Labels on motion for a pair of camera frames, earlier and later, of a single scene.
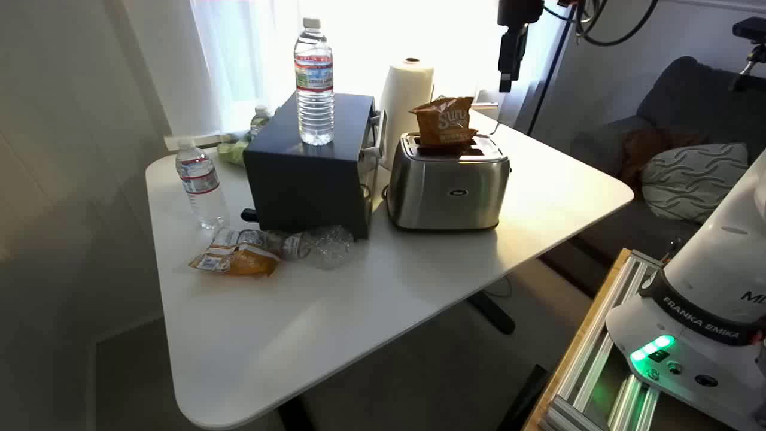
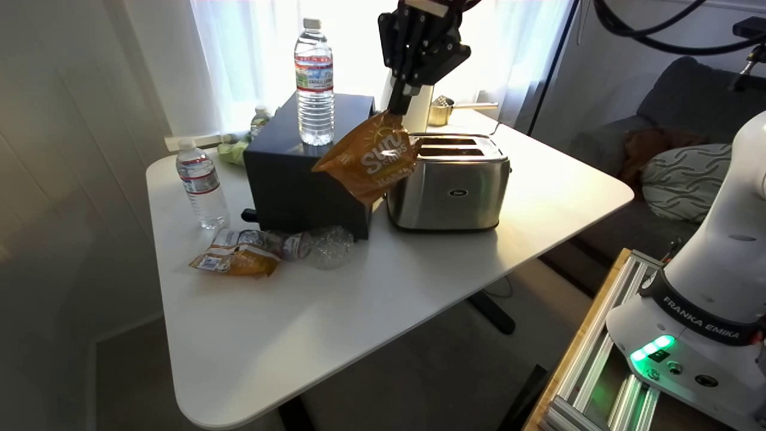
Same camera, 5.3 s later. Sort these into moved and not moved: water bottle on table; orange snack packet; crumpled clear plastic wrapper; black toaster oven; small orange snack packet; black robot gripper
Moved: black robot gripper; orange snack packet
Not moved: water bottle on table; crumpled clear plastic wrapper; black toaster oven; small orange snack packet
